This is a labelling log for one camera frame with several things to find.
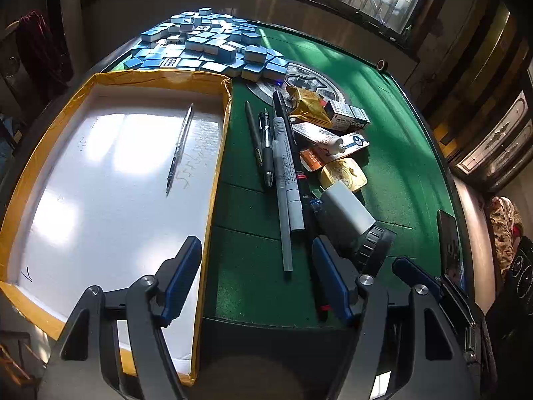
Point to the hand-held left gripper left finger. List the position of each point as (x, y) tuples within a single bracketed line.
[(183, 275)]

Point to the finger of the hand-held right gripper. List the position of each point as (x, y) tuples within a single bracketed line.
[(449, 237), (416, 273)]

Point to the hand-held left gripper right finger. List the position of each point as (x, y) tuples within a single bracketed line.
[(329, 279)]

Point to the black marker red ends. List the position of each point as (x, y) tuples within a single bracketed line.
[(314, 258)]

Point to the silver grey pen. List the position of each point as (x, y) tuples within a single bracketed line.
[(285, 237)]

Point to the white charger block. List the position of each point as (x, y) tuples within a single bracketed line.
[(347, 212)]

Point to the pale yellow key case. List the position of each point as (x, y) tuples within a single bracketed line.
[(343, 175)]

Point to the white paint marker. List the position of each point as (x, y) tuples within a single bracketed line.
[(287, 166)]

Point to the orange packet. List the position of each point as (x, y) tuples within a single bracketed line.
[(314, 158)]

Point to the white cardboard box yellow tape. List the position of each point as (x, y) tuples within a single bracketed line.
[(104, 175)]

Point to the white blue ointment carton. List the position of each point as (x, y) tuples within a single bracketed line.
[(358, 139)]

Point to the black gel pen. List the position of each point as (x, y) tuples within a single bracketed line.
[(267, 150)]

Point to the white ointment tube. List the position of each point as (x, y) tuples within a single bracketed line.
[(316, 133)]

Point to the thin dark grey pen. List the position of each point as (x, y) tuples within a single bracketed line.
[(252, 133)]

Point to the small white blue medicine box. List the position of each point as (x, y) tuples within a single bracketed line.
[(345, 114)]

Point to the gold snack packet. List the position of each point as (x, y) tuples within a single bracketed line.
[(310, 106)]

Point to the long black marker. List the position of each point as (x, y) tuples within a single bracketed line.
[(283, 108)]

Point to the person's patterned clothing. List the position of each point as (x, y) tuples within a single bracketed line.
[(504, 225)]

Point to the thin clear pen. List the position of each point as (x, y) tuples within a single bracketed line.
[(179, 150)]

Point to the wooden cabinet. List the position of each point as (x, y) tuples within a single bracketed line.
[(479, 91)]

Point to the round red table button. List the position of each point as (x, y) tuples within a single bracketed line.
[(381, 64)]

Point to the round silver table centre panel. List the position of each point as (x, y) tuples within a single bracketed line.
[(308, 77)]

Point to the patterned blanket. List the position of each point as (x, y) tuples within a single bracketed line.
[(8, 137)]

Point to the pile of blue mahjong tiles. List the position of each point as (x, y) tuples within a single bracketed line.
[(208, 46)]

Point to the dark red cloth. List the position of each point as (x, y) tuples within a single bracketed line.
[(39, 46)]

